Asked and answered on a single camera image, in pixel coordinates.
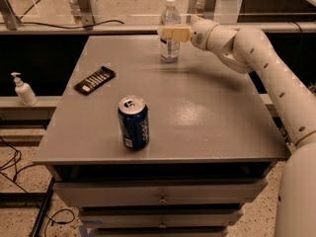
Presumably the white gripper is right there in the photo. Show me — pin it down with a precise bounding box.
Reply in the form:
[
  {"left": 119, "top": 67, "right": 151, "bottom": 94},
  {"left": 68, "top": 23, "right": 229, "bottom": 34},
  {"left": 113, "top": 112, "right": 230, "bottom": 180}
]
[{"left": 157, "top": 15, "right": 218, "bottom": 50}]

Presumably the clear plastic water bottle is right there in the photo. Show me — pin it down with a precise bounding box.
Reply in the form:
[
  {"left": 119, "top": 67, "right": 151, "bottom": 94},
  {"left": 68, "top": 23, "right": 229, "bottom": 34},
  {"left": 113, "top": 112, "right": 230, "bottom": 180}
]
[{"left": 160, "top": 0, "right": 181, "bottom": 63}]

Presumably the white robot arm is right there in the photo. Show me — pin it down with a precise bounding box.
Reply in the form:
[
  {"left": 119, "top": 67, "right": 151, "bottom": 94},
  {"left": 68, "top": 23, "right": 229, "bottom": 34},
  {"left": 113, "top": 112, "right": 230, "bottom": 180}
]
[{"left": 157, "top": 16, "right": 316, "bottom": 237}]

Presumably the white pump dispenser bottle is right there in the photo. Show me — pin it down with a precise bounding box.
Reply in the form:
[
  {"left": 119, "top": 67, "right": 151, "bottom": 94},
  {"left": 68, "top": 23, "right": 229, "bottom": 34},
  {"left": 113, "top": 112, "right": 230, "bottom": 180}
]
[{"left": 11, "top": 72, "right": 38, "bottom": 106}]

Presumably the blue soda can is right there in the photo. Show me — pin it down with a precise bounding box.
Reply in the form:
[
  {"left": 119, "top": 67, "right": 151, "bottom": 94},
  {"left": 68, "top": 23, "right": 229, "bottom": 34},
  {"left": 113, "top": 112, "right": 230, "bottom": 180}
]
[{"left": 118, "top": 95, "right": 149, "bottom": 150}]

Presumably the black snack bar packet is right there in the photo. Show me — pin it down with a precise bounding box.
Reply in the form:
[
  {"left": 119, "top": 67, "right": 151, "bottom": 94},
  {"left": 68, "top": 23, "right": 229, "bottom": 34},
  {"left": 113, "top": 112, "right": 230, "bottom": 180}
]
[{"left": 73, "top": 66, "right": 116, "bottom": 96}]

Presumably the grey drawer cabinet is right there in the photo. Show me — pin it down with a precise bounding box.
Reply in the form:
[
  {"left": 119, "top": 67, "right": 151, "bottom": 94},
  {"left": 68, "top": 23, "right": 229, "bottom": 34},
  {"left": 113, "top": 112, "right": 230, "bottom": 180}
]
[{"left": 35, "top": 36, "right": 288, "bottom": 237}]

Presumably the upper grey drawer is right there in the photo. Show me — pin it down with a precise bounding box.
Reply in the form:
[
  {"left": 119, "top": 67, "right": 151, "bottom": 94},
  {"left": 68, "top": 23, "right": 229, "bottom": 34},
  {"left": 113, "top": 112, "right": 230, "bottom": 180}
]
[{"left": 53, "top": 179, "right": 268, "bottom": 207}]

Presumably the grey drawer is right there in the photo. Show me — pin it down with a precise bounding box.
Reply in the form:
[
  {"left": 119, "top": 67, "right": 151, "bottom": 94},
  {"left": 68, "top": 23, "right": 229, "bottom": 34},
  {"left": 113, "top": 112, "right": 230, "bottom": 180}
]
[
  {"left": 53, "top": 179, "right": 268, "bottom": 207},
  {"left": 79, "top": 207, "right": 243, "bottom": 229}
]

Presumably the lower grey drawer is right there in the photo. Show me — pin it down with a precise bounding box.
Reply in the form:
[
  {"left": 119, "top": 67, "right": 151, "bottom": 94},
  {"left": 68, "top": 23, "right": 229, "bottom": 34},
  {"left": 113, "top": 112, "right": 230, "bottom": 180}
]
[{"left": 79, "top": 207, "right": 243, "bottom": 229}]

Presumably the left metal bracket post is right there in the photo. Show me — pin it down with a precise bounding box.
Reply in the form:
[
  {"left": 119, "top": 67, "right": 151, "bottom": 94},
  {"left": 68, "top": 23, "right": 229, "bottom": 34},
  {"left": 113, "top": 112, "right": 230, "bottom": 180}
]
[{"left": 68, "top": 0, "right": 95, "bottom": 30}]

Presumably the black cable on ledge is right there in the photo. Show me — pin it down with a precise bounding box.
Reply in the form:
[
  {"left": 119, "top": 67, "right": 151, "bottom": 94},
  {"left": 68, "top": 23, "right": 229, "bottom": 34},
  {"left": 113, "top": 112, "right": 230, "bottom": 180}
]
[{"left": 19, "top": 19, "right": 125, "bottom": 31}]

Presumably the far left metal bracket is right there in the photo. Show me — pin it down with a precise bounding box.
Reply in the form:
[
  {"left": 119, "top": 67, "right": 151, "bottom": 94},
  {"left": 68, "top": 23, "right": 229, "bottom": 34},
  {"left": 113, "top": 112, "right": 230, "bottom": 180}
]
[{"left": 0, "top": 0, "right": 22, "bottom": 31}]

